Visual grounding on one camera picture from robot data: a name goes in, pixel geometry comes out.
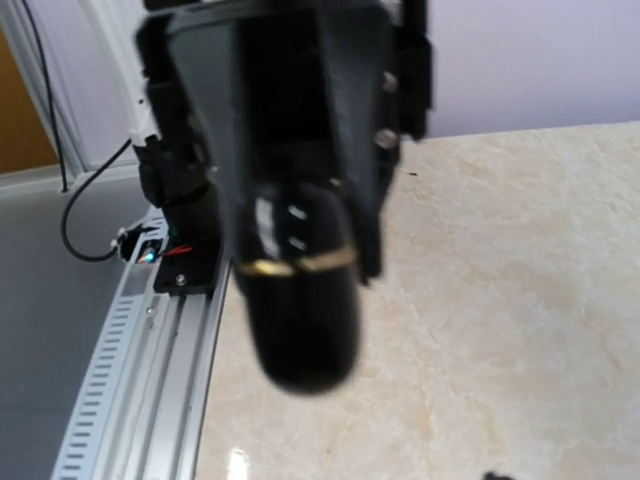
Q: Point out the black earbud charging case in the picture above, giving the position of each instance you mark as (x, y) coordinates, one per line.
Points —
(305, 300)

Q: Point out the aluminium front rail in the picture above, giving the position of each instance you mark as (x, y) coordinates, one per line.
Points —
(140, 409)

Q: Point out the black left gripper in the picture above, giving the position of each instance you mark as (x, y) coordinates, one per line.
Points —
(357, 42)

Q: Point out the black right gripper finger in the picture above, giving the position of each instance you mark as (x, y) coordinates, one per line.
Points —
(495, 476)

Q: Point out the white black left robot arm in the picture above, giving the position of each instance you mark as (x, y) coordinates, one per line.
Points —
(199, 225)

